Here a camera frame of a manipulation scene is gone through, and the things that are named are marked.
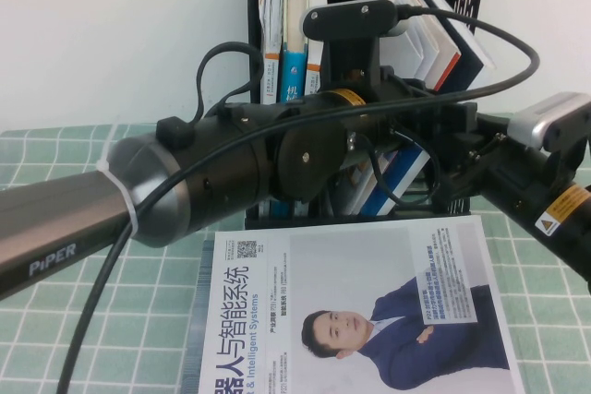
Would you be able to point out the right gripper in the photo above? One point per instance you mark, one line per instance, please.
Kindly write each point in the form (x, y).
(503, 172)

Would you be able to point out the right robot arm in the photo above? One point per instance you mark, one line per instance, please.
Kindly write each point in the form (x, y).
(554, 237)

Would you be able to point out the black mesh book holder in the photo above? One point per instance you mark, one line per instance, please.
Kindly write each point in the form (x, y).
(254, 20)

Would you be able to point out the white zip tie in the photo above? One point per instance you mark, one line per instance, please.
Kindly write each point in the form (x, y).
(121, 191)

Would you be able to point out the worn white orange-band book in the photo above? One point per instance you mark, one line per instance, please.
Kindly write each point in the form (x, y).
(272, 6)

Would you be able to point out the magazine with man cover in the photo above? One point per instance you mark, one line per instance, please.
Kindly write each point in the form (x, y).
(351, 283)

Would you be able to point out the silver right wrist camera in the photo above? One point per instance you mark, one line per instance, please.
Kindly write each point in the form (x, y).
(545, 117)

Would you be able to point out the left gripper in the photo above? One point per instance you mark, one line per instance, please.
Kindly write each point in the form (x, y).
(406, 89)

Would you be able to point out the blue spine book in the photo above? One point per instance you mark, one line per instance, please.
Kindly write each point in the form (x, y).
(295, 11)

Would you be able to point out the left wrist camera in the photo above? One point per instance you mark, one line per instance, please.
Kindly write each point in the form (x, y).
(351, 20)

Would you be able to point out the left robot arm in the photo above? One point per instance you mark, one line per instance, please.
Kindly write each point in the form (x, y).
(69, 214)

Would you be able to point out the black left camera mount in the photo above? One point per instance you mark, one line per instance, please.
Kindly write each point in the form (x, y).
(351, 57)

